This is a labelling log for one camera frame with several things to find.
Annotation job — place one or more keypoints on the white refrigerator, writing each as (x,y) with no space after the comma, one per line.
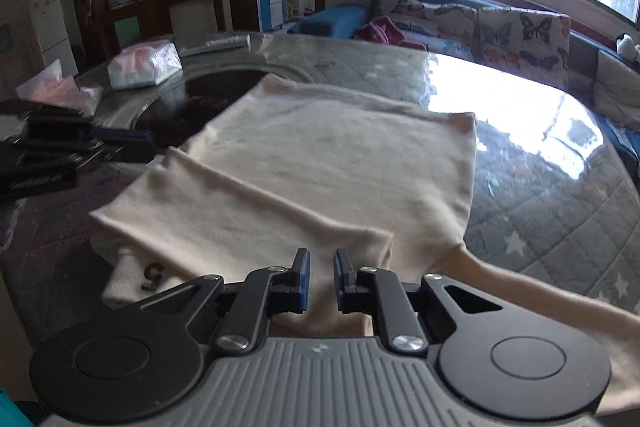
(50,27)

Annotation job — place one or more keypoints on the white and pink tissue pack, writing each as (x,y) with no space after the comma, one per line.
(145,67)

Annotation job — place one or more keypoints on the flat silver device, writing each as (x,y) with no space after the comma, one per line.
(215,43)

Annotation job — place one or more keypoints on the cream garment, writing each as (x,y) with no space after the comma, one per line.
(325,157)

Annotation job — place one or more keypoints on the flat butterfly print cushion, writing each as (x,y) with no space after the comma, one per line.
(440,47)

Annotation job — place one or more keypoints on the blue corner sofa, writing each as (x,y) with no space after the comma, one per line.
(330,22)

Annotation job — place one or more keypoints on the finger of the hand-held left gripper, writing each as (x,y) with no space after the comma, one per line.
(125,152)
(122,135)

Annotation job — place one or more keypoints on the grey cushion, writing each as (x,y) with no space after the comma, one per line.
(617,87)

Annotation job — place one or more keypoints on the teal object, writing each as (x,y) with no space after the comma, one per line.
(12,407)

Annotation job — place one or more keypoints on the pink cloth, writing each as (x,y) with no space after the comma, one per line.
(382,29)

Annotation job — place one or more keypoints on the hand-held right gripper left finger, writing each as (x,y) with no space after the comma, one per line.
(302,287)

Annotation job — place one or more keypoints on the large butterfly print cushion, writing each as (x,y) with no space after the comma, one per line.
(525,37)

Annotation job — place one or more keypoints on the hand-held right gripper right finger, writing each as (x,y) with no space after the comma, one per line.
(341,282)

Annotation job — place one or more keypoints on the white and black plush toy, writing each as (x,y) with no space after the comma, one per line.
(627,47)

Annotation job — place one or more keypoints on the blue cabinet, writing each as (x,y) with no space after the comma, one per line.
(270,2)

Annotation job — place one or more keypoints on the pink plastic bag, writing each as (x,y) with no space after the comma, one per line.
(55,89)

